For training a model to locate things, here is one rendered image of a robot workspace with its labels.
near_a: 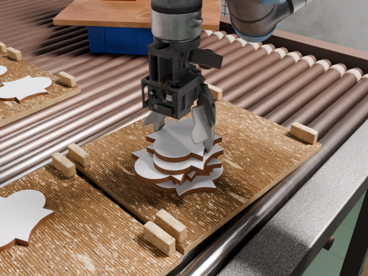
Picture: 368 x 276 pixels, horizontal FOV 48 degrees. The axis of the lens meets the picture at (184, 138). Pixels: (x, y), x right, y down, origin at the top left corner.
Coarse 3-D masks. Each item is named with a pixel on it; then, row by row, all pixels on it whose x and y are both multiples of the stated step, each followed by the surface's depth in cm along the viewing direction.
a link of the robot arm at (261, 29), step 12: (288, 0) 64; (300, 0) 64; (312, 0) 66; (276, 12) 64; (288, 12) 65; (240, 24) 64; (252, 24) 63; (264, 24) 64; (276, 24) 70; (240, 36) 70; (252, 36) 68; (264, 36) 69
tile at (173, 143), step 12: (168, 120) 80; (180, 120) 80; (192, 120) 80; (156, 132) 76; (168, 132) 76; (180, 132) 76; (156, 144) 73; (168, 144) 73; (180, 144) 73; (192, 144) 73; (156, 156) 72; (168, 156) 70; (180, 156) 70; (192, 156) 72
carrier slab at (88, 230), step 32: (0, 192) 75; (64, 192) 75; (96, 192) 75; (64, 224) 68; (96, 224) 68; (128, 224) 68; (0, 256) 63; (32, 256) 63; (64, 256) 63; (96, 256) 63; (128, 256) 63; (160, 256) 63
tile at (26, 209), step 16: (16, 192) 73; (32, 192) 73; (0, 208) 70; (16, 208) 70; (32, 208) 70; (0, 224) 67; (16, 224) 67; (32, 224) 67; (0, 240) 64; (16, 240) 65
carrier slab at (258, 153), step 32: (128, 128) 93; (224, 128) 93; (256, 128) 93; (96, 160) 83; (128, 160) 83; (224, 160) 83; (256, 160) 83; (288, 160) 83; (128, 192) 75; (160, 192) 75; (224, 192) 75; (256, 192) 75; (192, 224) 68
